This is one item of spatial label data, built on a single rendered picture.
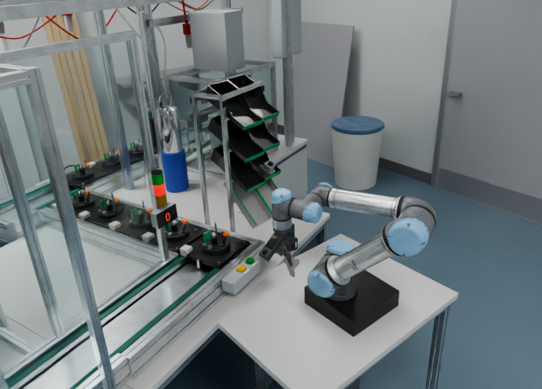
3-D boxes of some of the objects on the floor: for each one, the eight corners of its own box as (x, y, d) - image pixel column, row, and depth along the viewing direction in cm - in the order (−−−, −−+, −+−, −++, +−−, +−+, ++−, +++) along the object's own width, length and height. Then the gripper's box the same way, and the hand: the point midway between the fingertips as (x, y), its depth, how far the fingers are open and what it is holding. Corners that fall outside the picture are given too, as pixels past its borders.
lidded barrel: (390, 180, 522) (394, 121, 494) (360, 197, 488) (363, 135, 460) (350, 168, 559) (352, 112, 530) (319, 182, 525) (320, 123, 496)
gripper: (309, 231, 180) (309, 273, 189) (273, 212, 193) (275, 253, 202) (293, 240, 175) (293, 282, 184) (258, 220, 188) (260, 261, 197)
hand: (279, 270), depth 191 cm, fingers open, 14 cm apart
